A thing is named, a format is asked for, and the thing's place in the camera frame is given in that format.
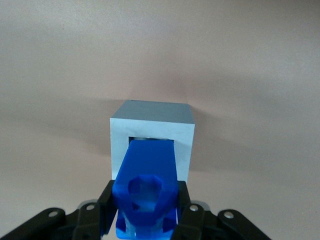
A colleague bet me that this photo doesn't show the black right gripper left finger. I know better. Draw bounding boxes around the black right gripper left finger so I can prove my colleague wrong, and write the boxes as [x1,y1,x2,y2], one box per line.
[0,179,119,240]

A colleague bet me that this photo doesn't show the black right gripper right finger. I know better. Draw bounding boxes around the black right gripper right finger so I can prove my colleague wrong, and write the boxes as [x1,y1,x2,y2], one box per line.
[171,180,273,240]

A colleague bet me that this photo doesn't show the blue plastic part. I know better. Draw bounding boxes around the blue plastic part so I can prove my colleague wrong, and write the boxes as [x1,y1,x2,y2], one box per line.
[111,139,182,240]

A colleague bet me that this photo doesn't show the gray cube base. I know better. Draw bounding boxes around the gray cube base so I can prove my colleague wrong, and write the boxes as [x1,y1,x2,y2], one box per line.
[109,99,196,182]

